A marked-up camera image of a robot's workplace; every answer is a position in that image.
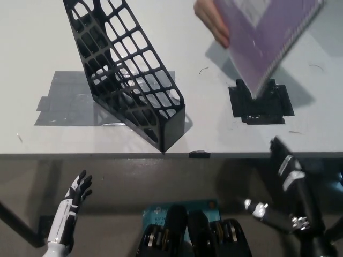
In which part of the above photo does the black table leg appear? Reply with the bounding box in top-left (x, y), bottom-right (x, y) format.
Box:
top-left (0, 199), bottom-right (46, 248)

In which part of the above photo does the black lattice magazine stand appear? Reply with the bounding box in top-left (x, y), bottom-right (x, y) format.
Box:
top-left (63, 0), bottom-right (187, 154)

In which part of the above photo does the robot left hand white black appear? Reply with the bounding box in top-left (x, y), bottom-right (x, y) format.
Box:
top-left (47, 169), bottom-right (94, 247)

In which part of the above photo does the purple spiral notebook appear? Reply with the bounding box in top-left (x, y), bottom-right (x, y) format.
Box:
top-left (214, 0), bottom-right (326, 100)

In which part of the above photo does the person's bare hand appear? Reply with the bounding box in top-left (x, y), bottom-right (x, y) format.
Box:
top-left (193, 0), bottom-right (231, 49)

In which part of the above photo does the teal printed router box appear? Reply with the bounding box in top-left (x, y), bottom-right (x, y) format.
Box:
top-left (141, 199), bottom-right (222, 241)

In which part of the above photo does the black tape patch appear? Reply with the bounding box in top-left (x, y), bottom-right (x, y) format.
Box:
top-left (228, 78), bottom-right (295, 125)

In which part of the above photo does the small black tape piece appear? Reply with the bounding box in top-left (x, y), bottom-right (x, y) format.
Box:
top-left (188, 150), bottom-right (212, 159)

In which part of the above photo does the large grey tape patch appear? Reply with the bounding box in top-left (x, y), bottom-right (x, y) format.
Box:
top-left (33, 70), bottom-right (194, 127)

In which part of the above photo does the black table foot bracket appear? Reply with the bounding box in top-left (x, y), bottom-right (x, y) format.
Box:
top-left (38, 215), bottom-right (55, 236)

